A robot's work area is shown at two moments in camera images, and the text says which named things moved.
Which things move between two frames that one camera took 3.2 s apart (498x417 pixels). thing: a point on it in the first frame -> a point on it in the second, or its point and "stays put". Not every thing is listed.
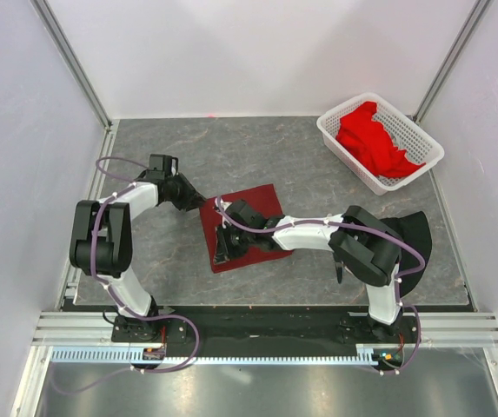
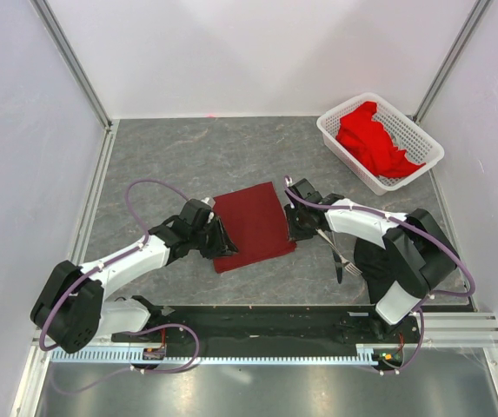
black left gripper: x=191 y=197 -> x=223 y=245
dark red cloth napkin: x=264 y=198 stays put
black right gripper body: x=239 y=242 -> x=298 y=228
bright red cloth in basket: x=368 y=141 stays put
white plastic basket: x=404 y=134 stays put
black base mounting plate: x=264 y=326 stays put
